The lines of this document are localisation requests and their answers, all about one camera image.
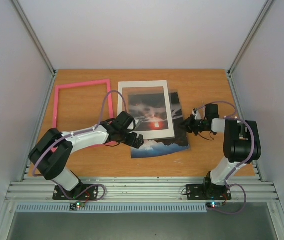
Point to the pink picture frame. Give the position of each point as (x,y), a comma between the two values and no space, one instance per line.
(107,98)

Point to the right small circuit board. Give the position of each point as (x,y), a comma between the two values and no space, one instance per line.
(214,204)

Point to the aluminium corner post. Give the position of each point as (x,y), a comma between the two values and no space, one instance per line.
(26,23)
(251,34)

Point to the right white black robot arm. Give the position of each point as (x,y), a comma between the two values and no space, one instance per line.
(241,146)

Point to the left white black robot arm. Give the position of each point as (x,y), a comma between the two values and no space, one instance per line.
(50,155)

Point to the white mat board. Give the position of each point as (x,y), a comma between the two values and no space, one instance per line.
(127,88)

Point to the sunset landscape photo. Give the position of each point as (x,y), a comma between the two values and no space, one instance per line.
(150,110)

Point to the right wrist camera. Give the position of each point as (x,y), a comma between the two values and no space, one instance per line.
(196,114)

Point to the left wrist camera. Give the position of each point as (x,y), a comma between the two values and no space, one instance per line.
(137,123)

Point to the grey slotted cable duct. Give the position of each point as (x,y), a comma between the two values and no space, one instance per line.
(113,208)

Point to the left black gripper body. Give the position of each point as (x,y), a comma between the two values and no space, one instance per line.
(122,139)

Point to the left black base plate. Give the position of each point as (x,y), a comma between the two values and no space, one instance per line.
(81,192)

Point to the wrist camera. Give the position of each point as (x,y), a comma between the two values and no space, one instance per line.
(196,114)
(137,123)

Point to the right aluminium corner post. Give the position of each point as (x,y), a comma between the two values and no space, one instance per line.
(251,34)

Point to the left aluminium corner post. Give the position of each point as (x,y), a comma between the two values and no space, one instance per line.
(26,23)

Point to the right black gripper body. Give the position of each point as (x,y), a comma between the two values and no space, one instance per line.
(195,124)

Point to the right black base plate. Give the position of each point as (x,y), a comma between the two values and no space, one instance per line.
(196,192)

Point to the aluminium rail base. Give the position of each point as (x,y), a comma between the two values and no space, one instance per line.
(144,189)

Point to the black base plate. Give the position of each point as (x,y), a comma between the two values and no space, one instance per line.
(196,192)
(81,192)

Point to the small circuit board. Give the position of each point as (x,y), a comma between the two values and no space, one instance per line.
(214,204)
(76,206)

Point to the left small circuit board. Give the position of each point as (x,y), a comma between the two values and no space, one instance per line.
(76,206)

